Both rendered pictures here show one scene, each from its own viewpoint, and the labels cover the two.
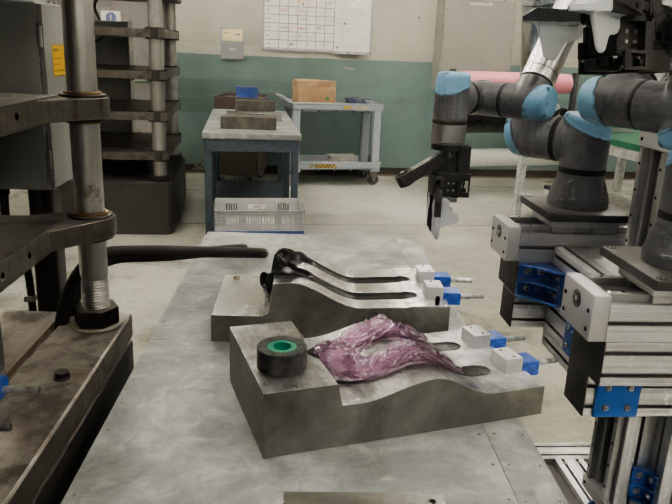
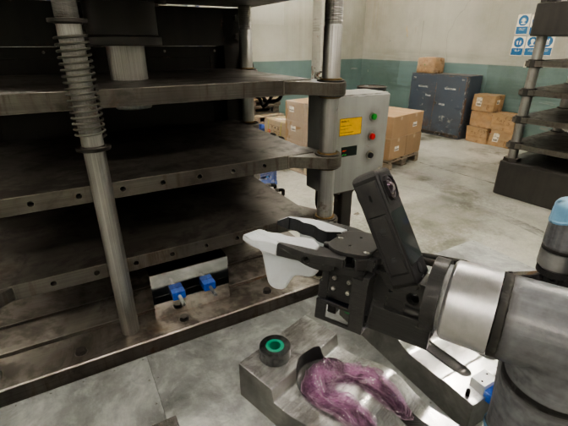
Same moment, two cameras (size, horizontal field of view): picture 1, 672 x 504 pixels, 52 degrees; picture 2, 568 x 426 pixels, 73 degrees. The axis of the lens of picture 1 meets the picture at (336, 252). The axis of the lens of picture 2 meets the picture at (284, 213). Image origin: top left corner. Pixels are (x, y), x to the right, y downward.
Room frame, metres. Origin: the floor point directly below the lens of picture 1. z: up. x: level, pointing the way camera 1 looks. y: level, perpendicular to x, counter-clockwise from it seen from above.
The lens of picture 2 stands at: (0.68, -0.61, 1.65)
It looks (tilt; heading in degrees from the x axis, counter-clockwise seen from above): 24 degrees down; 64
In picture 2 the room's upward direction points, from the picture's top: straight up
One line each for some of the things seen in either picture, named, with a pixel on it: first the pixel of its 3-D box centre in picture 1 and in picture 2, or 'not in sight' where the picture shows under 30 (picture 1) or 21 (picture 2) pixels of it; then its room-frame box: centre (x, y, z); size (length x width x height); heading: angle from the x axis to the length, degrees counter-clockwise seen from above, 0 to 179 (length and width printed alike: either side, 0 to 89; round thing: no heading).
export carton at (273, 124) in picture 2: not in sight; (285, 131); (3.46, 4.94, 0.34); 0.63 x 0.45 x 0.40; 98
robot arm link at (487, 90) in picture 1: (483, 98); not in sight; (1.59, -0.32, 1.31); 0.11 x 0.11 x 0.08; 47
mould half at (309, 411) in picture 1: (382, 369); (348, 404); (1.11, -0.09, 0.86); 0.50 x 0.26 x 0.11; 110
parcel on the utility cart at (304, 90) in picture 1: (313, 93); not in sight; (7.37, 0.31, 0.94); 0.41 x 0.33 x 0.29; 106
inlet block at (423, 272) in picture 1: (444, 279); not in sight; (1.52, -0.26, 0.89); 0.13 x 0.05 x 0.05; 93
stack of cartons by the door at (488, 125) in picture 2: not in sight; (495, 120); (7.03, 3.82, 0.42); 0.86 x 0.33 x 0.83; 98
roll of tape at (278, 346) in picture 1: (281, 355); (275, 350); (1.00, 0.08, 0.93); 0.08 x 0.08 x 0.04
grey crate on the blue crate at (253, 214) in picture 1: (258, 214); not in sight; (4.59, 0.54, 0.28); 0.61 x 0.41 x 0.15; 98
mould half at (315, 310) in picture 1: (329, 292); (426, 330); (1.46, 0.01, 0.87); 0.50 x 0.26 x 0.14; 93
